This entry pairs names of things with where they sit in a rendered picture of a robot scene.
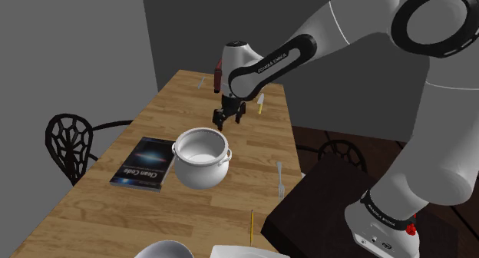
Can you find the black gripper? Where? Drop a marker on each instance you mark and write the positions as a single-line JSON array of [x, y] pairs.
[[229, 103]]

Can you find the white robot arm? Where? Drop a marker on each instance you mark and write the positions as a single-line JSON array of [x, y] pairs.
[[441, 100]]

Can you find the wooden table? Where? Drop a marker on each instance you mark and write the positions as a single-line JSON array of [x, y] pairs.
[[247, 145]]

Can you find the small silver knife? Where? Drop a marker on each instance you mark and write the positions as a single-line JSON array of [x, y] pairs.
[[201, 83]]

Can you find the white round pot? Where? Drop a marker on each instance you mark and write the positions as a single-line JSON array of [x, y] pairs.
[[202, 171]]

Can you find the silver fork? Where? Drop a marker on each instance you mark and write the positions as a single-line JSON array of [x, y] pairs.
[[280, 182]]

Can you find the dark blue book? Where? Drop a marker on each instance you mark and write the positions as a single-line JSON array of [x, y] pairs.
[[144, 163]]

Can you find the yellow pencil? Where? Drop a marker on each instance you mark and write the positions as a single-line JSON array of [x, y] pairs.
[[252, 227]]

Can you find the black lattice back chair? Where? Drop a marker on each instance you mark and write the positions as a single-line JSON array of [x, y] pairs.
[[69, 145], [342, 149]]

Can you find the dark robot stand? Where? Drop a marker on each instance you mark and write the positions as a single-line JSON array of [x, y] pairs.
[[318, 212]]

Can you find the white plate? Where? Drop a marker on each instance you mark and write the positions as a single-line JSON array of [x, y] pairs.
[[247, 252]]

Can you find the white bowl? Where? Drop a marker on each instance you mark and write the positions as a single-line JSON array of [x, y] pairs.
[[164, 250]]

